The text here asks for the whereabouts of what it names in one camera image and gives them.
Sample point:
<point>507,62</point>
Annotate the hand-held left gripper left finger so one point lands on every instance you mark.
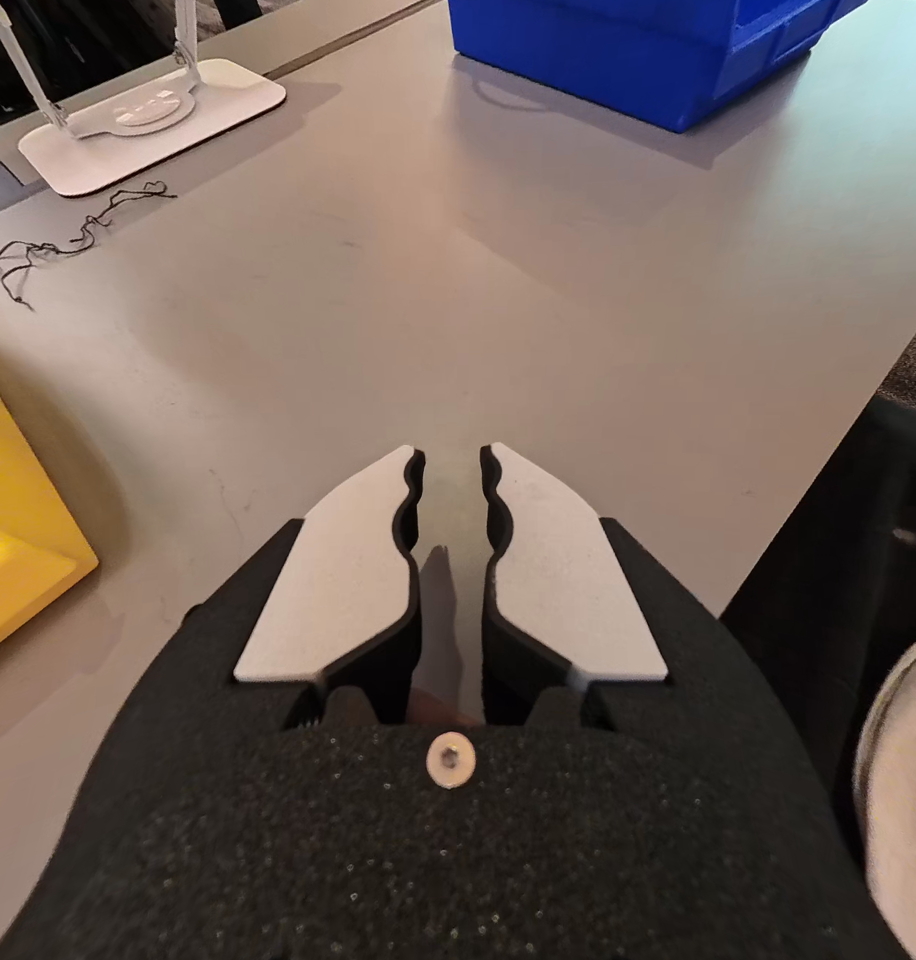
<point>316,600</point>

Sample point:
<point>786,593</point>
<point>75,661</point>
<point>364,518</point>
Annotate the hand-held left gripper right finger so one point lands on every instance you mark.
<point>586,600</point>

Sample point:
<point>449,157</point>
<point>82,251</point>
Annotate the yellow plastic bin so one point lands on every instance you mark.
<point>23,555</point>

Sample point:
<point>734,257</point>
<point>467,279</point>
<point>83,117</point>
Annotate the blue plastic bin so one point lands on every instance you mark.
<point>638,53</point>

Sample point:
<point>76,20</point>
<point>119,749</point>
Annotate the person's white shirt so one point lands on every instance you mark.
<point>905,795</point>

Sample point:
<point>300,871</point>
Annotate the white panel stand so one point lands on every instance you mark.
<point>158,128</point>

